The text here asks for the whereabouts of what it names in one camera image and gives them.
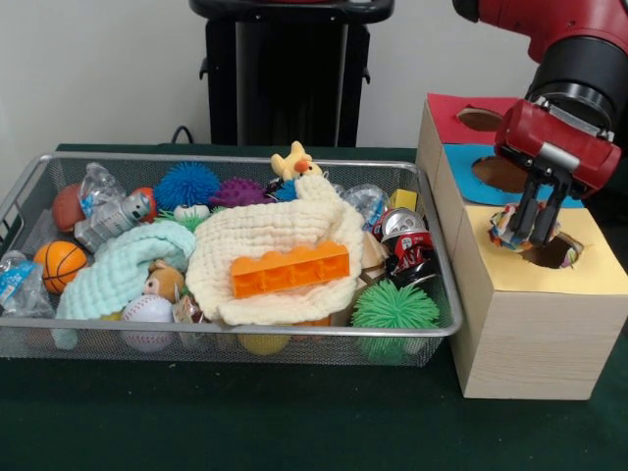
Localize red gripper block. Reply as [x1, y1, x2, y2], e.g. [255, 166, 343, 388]
[494, 97, 624, 247]

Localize colourful rope knot toy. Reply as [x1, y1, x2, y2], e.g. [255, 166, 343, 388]
[488, 202, 562, 254]

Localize colourful polka dot cloth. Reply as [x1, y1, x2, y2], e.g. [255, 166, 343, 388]
[558, 242, 585, 270]

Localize orange plastic compartment tray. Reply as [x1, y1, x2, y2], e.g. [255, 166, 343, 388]
[230, 239, 352, 299]

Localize cream waffle cloth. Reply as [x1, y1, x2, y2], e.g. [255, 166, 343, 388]
[184, 174, 367, 326]

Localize blue spiky ball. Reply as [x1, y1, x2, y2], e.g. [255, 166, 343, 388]
[154, 161, 222, 205]

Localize mint green knitted cloth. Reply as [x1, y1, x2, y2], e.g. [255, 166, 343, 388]
[55, 220, 197, 350]

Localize silver toy robot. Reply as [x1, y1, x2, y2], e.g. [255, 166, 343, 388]
[74, 190, 153, 254]

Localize wooden box with three holes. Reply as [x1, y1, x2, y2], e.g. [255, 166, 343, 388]
[416, 92, 628, 401]

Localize large green spiky ball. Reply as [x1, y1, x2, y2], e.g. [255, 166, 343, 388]
[350, 282, 441, 363]

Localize yellow plush duck toy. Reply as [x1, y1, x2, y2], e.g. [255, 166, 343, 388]
[270, 140, 324, 183]

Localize dark green table cloth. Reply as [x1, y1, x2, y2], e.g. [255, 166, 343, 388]
[0, 141, 628, 471]

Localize white baseball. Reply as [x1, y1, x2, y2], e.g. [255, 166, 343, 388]
[121, 293, 176, 353]

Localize small brown football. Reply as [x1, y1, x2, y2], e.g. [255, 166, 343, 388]
[51, 183, 88, 232]

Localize small orange basketball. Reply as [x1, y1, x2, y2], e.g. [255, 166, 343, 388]
[33, 240, 89, 294]

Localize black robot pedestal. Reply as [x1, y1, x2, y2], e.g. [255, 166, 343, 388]
[188, 0, 396, 147]

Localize shallow wire mesh bin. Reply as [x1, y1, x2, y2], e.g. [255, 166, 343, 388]
[0, 152, 463, 367]

